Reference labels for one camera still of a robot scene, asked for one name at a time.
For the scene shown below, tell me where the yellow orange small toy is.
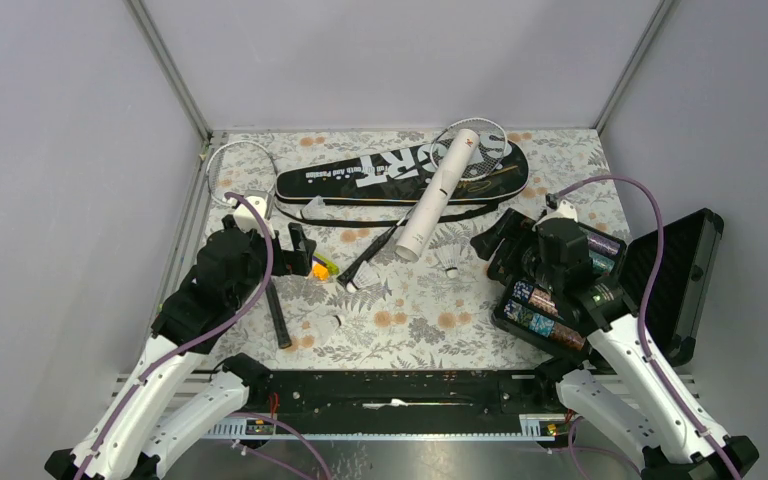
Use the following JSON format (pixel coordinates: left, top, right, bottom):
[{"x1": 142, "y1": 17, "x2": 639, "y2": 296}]
[{"x1": 311, "y1": 253, "x2": 340, "y2": 281}]

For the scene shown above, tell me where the white shuttlecock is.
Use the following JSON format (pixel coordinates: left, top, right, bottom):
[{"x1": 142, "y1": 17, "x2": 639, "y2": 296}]
[
  {"x1": 302, "y1": 314, "x2": 344, "y2": 346},
  {"x1": 346, "y1": 261, "x2": 381, "y2": 293},
  {"x1": 434, "y1": 243, "x2": 462, "y2": 279}
]

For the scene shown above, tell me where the white shuttlecock tube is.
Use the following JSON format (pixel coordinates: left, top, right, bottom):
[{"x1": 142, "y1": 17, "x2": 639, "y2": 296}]
[{"x1": 395, "y1": 128, "x2": 479, "y2": 262}]

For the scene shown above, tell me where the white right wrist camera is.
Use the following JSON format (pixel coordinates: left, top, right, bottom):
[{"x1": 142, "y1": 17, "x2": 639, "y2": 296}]
[{"x1": 539, "y1": 199, "x2": 578, "y2": 222}]

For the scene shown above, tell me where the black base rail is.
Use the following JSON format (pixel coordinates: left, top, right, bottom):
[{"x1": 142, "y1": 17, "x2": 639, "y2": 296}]
[{"x1": 237, "y1": 370, "x2": 571, "y2": 438}]

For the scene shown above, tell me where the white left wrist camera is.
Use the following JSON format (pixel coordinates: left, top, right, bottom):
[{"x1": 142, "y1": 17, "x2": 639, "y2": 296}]
[{"x1": 232, "y1": 195, "x2": 271, "y2": 233}]

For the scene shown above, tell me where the white racket on left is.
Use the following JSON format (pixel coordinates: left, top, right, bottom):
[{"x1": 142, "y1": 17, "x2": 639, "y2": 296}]
[{"x1": 205, "y1": 139, "x2": 294, "y2": 350}]

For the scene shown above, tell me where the white racket on bag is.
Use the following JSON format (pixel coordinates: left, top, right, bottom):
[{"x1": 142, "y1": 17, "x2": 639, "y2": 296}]
[{"x1": 335, "y1": 117, "x2": 510, "y2": 287}]

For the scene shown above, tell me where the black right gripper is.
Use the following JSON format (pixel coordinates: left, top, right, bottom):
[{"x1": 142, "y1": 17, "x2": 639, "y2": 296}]
[{"x1": 470, "y1": 207, "x2": 562, "y2": 292}]

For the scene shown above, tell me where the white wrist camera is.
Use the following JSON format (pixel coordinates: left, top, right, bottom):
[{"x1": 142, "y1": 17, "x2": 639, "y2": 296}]
[
  {"x1": 232, "y1": 195, "x2": 271, "y2": 233},
  {"x1": 539, "y1": 199, "x2": 578, "y2": 222}
]

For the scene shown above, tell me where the black racket bag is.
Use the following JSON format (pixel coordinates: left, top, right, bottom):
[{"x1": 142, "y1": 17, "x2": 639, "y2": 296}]
[{"x1": 275, "y1": 141, "x2": 529, "y2": 223}]

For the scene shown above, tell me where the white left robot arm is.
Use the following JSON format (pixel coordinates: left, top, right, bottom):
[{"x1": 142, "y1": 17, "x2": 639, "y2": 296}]
[{"x1": 45, "y1": 215, "x2": 316, "y2": 479}]

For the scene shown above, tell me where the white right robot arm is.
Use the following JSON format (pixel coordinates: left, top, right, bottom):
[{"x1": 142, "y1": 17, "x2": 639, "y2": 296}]
[{"x1": 470, "y1": 206, "x2": 759, "y2": 479}]

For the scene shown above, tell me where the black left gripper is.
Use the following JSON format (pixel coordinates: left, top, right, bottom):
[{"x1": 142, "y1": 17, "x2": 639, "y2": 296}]
[{"x1": 230, "y1": 221, "x2": 316, "y2": 308}]

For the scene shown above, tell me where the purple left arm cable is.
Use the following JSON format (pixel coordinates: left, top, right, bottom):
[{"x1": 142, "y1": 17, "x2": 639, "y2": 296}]
[{"x1": 72, "y1": 191, "x2": 275, "y2": 480}]

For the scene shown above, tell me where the black poker chip case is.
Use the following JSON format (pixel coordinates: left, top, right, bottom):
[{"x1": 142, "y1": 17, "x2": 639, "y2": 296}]
[{"x1": 487, "y1": 208, "x2": 725, "y2": 370}]

